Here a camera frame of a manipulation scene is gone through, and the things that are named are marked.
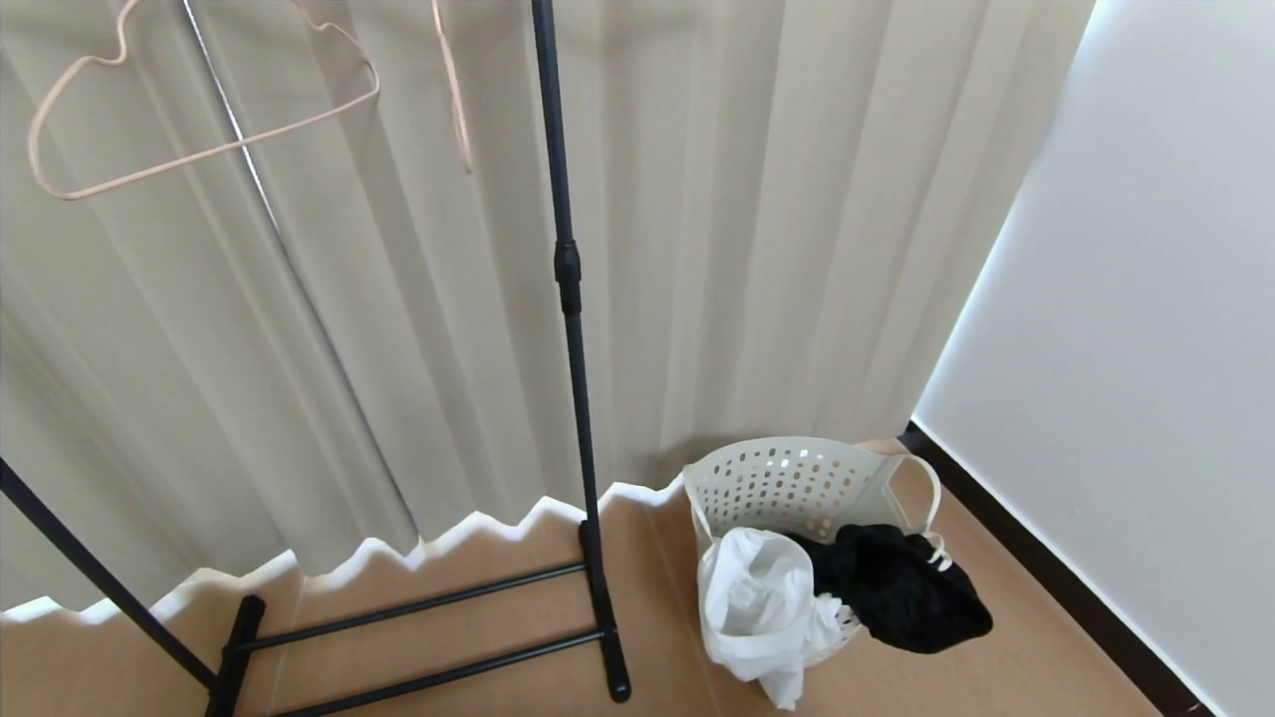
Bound black shorts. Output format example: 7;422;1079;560
787;523;994;655

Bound pink clothes hanger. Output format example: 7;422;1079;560
28;0;383;202
429;0;475;176

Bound black clothes rack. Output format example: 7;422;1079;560
0;0;634;717

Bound white laundry basket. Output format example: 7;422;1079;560
682;436;943;668

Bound beige curtain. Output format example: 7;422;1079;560
0;0;1097;624

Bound white garment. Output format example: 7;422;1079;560
697;528;848;711

